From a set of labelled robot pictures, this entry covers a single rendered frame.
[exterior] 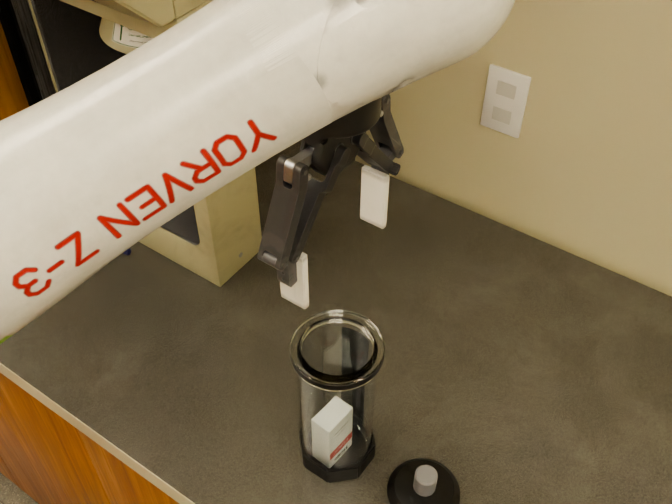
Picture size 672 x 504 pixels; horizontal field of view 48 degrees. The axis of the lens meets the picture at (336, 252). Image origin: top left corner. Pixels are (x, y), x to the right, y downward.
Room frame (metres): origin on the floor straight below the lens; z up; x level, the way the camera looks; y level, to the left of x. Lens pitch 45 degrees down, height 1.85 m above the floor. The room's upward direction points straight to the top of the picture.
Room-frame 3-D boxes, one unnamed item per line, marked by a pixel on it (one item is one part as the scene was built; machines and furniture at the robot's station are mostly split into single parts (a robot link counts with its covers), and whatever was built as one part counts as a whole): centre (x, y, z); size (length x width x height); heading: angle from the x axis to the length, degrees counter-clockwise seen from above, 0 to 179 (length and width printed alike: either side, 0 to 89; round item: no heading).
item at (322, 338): (0.53, 0.00, 1.06); 0.11 x 0.11 x 0.21
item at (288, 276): (0.46, 0.05, 1.36); 0.03 x 0.01 x 0.05; 145
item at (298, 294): (0.48, 0.04, 1.34); 0.03 x 0.01 x 0.07; 55
